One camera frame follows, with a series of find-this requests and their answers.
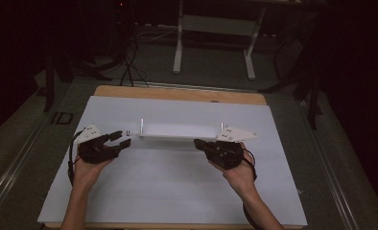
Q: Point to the metal floor rail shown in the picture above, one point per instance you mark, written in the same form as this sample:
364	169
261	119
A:
14	172
331	172

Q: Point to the white table board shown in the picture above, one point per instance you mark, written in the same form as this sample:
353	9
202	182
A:
164	185

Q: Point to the small silver frame screw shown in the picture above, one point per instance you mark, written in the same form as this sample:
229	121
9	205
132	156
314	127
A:
128	132

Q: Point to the person's left hand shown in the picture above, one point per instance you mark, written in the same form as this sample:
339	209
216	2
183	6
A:
89	174

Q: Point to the wooden table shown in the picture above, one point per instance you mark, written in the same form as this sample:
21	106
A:
177	94

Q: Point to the black floor plate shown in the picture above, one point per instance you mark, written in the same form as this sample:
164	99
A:
62	118

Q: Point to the person's right hand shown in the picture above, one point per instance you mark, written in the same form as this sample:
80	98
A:
240	177

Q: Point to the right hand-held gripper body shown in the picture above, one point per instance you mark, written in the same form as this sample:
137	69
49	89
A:
228	150

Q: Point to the clear acrylic photo frame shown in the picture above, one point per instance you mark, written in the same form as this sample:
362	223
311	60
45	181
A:
177	131

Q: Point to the white metal desk frame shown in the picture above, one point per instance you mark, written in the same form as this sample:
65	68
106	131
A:
216	25

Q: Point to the dark metal stand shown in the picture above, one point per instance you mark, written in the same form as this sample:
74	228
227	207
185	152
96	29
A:
65	70
308	83

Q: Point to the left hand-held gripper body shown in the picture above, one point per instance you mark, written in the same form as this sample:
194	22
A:
94	147

